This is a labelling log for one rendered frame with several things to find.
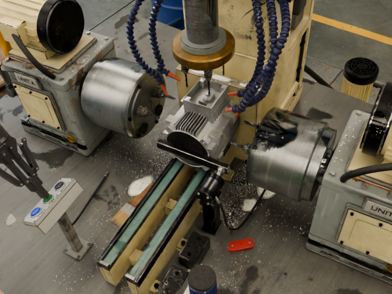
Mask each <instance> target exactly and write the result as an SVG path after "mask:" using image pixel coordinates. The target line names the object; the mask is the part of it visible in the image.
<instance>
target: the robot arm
mask: <svg viewBox="0 0 392 294"><path fill-rule="evenodd" d="M17 145H18V146H19V148H20V150H21V151H22V153H23V156H24V157H25V159H26V161H27V163H28V164H27V163H26V162H25V161H24V160H23V159H22V157H21V155H20V154H19V153H18V148H17ZM12 160H14V161H15V162H16V163H17V164H18V165H19V166H20V167H21V169H22V170H23V171H24V172H25V173H26V174H27V175H28V176H29V178H27V177H26V176H25V175H24V174H23V173H22V172H21V171H20V169H19V168H18V167H17V166H16V165H15V163H14V162H13V161H12ZM0 163H2V164H4V165H5V166H6V167H8V169H9V170H10V171H11V172H12V173H13V174H14V175H15V176H16V177H17V178H18V179H19V180H18V179H16V178H14V177H13V176H11V175H10V174H8V173H7V172H5V171H3V170H2V169H0V176H1V177H2V178H4V179H5V180H7V181H8V182H10V183H12V184H13V185H14V186H17V187H23V186H26V187H27V188H28V189H29V190H30V191H31V192H34V193H35V192H36V193H37V194H38V195H39V197H40V198H45V199H47V198H48V197H49V196H50V194H49V193H48V192H47V191H46V190H45V189H44V187H43V186H42V184H43V182H42V181H41V180H40V179H39V177H38V174H37V171H38V170H39V167H38V165H37V163H36V161H35V159H34V157H33V155H32V153H31V151H30V149H29V147H28V145H27V140H26V138H19V139H15V138H14V137H11V136H10V135H9V133H8V132H7V131H6V130H5V129H4V127H3V126H2V125H1V124H0Z"/></svg>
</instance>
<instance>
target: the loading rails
mask: <svg viewBox="0 0 392 294"><path fill-rule="evenodd" d="M234 157H235V146H234V145H231V144H230V142H229V143H228V144H227V146H226V148H225V149H224V151H223V159H222V162H224V163H227V164H231V162H232V160H233V159H234ZM195 171H197V173H196V175H195V176H194V178H193V179H192V181H191V183H190V184H189V185H188V187H187V188H186V190H185V191H184V192H183V194H182V196H181V197H180V199H179V200H178V201H175V199H176V198H177V196H178V195H179V194H180V192H181V191H182V189H183V188H184V186H185V185H186V184H187V182H188V180H189V179H190V177H191V176H192V175H193V173H194V172H195ZM210 172H213V173H216V172H217V171H216V170H214V169H209V170H207V171H205V170H204V169H203V168H200V170H198V169H196V168H195V169H194V167H193V168H191V167H190V168H189V165H188V167H187V164H186V165H184V163H183V164H182V162H181V163H180V161H179V159H178V158H174V159H173V158H172V159H171V161H170V162H169V163H168V164H167V166H166V167H165V168H164V170H163V171H162V172H161V174H160V175H159V177H158V178H157V179H156V181H155V182H154V183H153V185H152V186H151V188H150V189H149V190H148V192H147V193H146V194H145V195H144V197H143V198H142V199H141V201H140V202H139V204H138V205H137V206H136V208H135V209H134V210H133V212H132V213H131V214H130V216H129V217H128V219H127V220H126V221H125V222H124V224H123V225H122V227H121V228H120V229H119V231H118V232H117V233H116V235H115V236H114V237H113V239H112V240H111V242H110V243H109V244H108V246H107V247H106V248H105V249H104V251H103V252H102V254H101V255H100V257H99V258H98V259H97V260H96V262H97V264H98V266H99V268H100V270H101V273H102V274H103V276H104V278H105V281H107V282H109V283H111V284H113V285H114V286H117V284H118V283H119V282H120V280H121V278H122V277H123V276H124V274H125V273H126V271H127V270H128V269H129V267H130V265H133V266H134V267H133V268H132V270H131V271H130V272H129V274H128V273H127V274H126V275H125V277H126V280H127V282H128V285H129V288H130V290H131V292H132V294H149V293H151V294H156V293H155V292H156V290H157V288H158V287H159V285H160V283H161V282H160V281H158V278H159V277H160V275H161V273H162V272H163V270H164V269H165V267H166V265H167V264H168V262H169V261H170V259H171V258H172V256H173V254H174V253H175V251H176V250H178V251H181V249H182V248H183V246H184V245H185V243H186V241H187V239H185V238H184V237H185V235H186V234H187V232H188V230H189V229H190V227H191V225H192V224H193V223H194V221H195V219H196V218H197V216H198V214H199V213H200V212H202V205H200V203H199V201H198V199H197V198H196V196H195V192H196V190H197V189H198V187H200V186H201V184H202V183H203V181H204V178H205V176H206V175H207V174H208V173H210ZM233 175H234V170H231V169H230V172H229V173H228V174H224V173H223V174H222V178H223V179H224V180H227V181H230V179H231V178H232V176H233ZM165 214H167V215H168V216H167V218H166V219H165V221H164V222H163V224H162V225H161V227H160V228H159V230H158V231H157V232H156V234H155V235H154V237H153V239H152V240H151V241H150V243H149V244H148V246H147V248H146V249H145V251H144V252H143V251H141V249H142V248H143V246H144V245H145V243H146V242H147V241H148V239H149V238H150V236H151V234H152V233H153V232H154V230H155V229H156V227H157V226H158V224H159V223H160V221H161V220H162V219H163V217H164V216H165Z"/></svg>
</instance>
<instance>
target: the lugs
mask: <svg viewBox="0 0 392 294"><path fill-rule="evenodd" d="M234 105H236V103H235V102H234V101H233V100H232V99H230V100H229V101H228V102H227V107H228V108H231V107H232V106H234ZM174 129H175V125H174V124H173V123H170V124H168V125H167V126H166V128H165V130H166V131H167V132H168V133H170V132H172V131H173V130H174ZM199 141H200V143H202V144H203V145H204V146H206V145H208V144H209V143H210V141H211V140H210V139H209V137H208V136H207V135H204V136H202V137H201V139H200V140H199ZM169 155H170V156H171V157H172V158H173V159H174V158H176V157H175V156H174V155H173V154H172V153H169ZM202 168H203V169H204V170H205V171H207V170H209V169H210V168H208V167H206V166H203V167H202Z"/></svg>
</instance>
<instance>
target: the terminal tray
mask: <svg viewBox="0 0 392 294"><path fill-rule="evenodd" d="M202 79H203V81H202ZM209 84H210V94H208V81H207V80H206V79H205V78H203V77H200V79H199V80H198V82H197V83H196V84H195V85H194V86H193V87H192V89H191V90H190V91H189V92H188V94H187V95H186V96H185V98H184V99H183V105H184V113H186V112H187V111H188V112H189V111H191V112H192V111H193V113H194V112H195V114H196V113H198V115H199V113H200V115H201V116H202V115H203V118H204V117H205V116H206V119H207V118H208V121H209V122H210V123H211V124H212V123H213V124H214V123H215V121H216V119H217V118H218V116H220V113H222V111H223V109H225V106H227V102H228V101H229V98H228V95H227V93H229V85H226V84H223V83H219V82H215V81H213V80H210V81H209ZM222 86H225V87H222ZM187 97H189V99H187ZM209 104H210V105H211V106H208V105H209Z"/></svg>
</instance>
